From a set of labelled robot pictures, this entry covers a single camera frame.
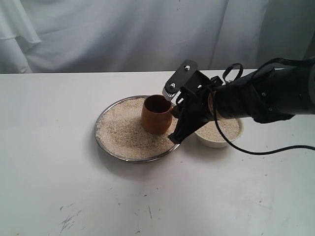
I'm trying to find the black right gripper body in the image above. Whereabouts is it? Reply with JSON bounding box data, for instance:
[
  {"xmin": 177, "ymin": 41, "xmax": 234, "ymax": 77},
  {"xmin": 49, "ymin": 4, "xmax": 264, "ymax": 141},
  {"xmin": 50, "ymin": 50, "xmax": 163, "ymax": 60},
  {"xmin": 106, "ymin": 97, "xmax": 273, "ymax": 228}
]
[{"xmin": 165, "ymin": 59, "xmax": 218, "ymax": 121}]

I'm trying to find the white bowl of rice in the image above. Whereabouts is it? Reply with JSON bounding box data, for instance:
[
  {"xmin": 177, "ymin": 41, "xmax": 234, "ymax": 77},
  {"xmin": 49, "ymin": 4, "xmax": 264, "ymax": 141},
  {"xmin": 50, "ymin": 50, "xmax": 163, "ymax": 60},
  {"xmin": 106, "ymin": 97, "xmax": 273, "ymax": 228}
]
[{"xmin": 195, "ymin": 118, "xmax": 244, "ymax": 148}]

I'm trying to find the white backdrop curtain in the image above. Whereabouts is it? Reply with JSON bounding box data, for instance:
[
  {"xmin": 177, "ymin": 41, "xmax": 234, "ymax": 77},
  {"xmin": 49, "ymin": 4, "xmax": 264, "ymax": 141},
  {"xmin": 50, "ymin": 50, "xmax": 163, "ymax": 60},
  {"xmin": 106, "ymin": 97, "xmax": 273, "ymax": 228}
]
[{"xmin": 0, "ymin": 0, "xmax": 315, "ymax": 73}]

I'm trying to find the brown wooden cup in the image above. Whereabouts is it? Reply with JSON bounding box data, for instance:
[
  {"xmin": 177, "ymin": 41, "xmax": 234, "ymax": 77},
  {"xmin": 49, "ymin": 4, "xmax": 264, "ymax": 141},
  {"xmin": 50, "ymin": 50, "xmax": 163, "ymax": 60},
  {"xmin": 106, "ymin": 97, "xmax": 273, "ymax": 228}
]
[{"xmin": 141, "ymin": 94, "xmax": 172, "ymax": 135}]

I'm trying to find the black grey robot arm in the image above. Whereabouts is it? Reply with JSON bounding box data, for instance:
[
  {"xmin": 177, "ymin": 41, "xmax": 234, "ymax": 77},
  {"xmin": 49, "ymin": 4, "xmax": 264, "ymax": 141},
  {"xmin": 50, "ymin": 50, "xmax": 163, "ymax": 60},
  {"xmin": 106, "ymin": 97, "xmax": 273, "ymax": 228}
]
[{"xmin": 163, "ymin": 58, "xmax": 315, "ymax": 144}]

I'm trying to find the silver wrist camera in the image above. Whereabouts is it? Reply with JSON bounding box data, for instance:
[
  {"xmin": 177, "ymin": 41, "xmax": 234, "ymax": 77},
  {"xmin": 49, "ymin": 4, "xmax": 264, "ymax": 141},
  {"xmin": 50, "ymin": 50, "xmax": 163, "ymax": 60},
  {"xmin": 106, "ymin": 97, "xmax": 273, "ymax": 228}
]
[{"xmin": 162, "ymin": 85, "xmax": 179, "ymax": 101}]

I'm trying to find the black camera cable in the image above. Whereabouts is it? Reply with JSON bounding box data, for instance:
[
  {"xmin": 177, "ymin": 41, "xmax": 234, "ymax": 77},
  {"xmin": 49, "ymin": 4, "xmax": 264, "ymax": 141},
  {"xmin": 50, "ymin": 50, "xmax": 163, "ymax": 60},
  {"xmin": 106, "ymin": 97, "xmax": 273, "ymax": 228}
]
[{"xmin": 205, "ymin": 58, "xmax": 315, "ymax": 155}]

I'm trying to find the round metal rice tray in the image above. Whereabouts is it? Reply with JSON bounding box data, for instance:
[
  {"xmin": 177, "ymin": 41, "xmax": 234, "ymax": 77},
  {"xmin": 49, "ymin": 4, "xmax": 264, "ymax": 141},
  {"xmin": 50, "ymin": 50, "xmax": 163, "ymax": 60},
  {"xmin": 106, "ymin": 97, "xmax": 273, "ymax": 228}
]
[{"xmin": 94, "ymin": 95, "xmax": 179, "ymax": 163}]

